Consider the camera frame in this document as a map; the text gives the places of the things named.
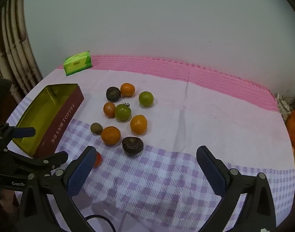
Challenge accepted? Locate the orange tangerine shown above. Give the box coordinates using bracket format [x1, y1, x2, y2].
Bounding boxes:
[120, 83, 135, 97]
[130, 115, 148, 135]
[101, 126, 121, 146]

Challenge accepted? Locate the pink ribbed mat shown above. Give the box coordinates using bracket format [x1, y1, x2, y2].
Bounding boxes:
[89, 55, 279, 113]

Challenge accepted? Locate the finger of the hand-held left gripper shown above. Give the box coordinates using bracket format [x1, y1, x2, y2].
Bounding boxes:
[4, 149, 69, 174]
[0, 123, 36, 150]

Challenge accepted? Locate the small brown kiwi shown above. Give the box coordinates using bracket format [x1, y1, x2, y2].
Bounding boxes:
[90, 122, 103, 135]

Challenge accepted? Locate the green tomato with stem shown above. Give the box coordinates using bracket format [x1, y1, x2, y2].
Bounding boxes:
[115, 103, 132, 123]

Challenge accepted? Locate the dark purple mangosteen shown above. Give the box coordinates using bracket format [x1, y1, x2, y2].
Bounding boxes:
[122, 137, 144, 158]
[106, 86, 121, 102]

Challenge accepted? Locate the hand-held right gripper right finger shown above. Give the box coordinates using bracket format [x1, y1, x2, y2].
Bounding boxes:
[196, 145, 277, 232]

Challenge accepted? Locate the green tissue pack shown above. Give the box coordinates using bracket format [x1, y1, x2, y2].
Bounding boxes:
[63, 51, 93, 77]

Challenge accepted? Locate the beige striped curtain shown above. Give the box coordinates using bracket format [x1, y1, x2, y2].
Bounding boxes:
[0, 0, 43, 98]

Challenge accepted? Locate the black cable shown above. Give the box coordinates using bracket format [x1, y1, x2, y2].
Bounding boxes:
[85, 214, 114, 232]

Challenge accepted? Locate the red tomato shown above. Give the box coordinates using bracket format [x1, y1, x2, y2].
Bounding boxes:
[103, 102, 116, 118]
[92, 152, 103, 169]

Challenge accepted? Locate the maroon and gold tin box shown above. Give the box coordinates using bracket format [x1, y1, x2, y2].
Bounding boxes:
[12, 83, 84, 159]

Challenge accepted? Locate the crumpled silver foil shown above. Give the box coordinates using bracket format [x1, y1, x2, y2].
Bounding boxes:
[275, 92, 294, 122]

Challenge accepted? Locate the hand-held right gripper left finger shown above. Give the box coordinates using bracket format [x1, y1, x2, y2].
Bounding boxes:
[17, 146, 98, 232]

